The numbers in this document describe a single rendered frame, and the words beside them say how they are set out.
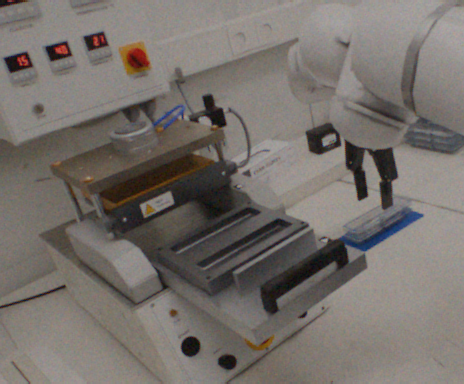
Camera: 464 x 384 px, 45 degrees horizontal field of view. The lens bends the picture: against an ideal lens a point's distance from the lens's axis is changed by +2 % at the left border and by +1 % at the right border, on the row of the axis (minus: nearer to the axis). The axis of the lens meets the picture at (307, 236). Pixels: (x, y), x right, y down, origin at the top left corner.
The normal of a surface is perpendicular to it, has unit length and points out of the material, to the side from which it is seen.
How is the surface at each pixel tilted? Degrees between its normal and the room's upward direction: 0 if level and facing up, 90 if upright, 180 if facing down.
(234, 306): 0
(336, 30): 61
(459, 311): 0
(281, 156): 87
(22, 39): 90
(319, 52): 85
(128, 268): 40
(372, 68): 95
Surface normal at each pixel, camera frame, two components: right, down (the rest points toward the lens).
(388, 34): -0.69, -0.23
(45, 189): 0.66, 0.26
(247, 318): -0.18, -0.86
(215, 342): 0.52, -0.12
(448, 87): -0.76, 0.32
